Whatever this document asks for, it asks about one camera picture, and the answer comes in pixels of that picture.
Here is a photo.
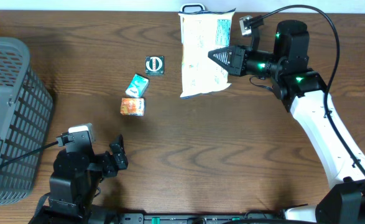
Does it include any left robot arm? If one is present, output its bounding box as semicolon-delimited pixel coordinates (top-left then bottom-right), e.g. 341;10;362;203
30;131;128;223

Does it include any white snack bag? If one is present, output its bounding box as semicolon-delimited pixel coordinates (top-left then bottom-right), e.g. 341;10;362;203
179;9;236;98

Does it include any teal small carton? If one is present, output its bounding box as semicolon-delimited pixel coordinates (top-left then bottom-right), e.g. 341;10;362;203
125;74;149;98

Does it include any white barcode scanner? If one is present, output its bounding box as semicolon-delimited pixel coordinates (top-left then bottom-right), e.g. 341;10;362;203
180;3;206;13

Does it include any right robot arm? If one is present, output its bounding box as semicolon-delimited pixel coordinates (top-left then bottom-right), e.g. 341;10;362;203
208;17;365;223

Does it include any dark green round-logo box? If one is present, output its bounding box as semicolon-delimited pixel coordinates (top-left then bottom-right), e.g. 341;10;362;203
145;56;164;76

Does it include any grey plastic basket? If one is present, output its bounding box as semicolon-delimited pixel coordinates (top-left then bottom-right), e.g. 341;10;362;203
0;37;53;206

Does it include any black left camera cable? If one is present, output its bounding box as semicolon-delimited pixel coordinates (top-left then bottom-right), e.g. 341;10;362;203
0;140;60;180

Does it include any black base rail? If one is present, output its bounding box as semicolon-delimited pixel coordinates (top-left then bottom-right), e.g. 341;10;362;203
118;212;282;224

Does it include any orange small carton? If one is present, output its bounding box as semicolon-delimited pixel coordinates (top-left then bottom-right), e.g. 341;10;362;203
120;98;145;116

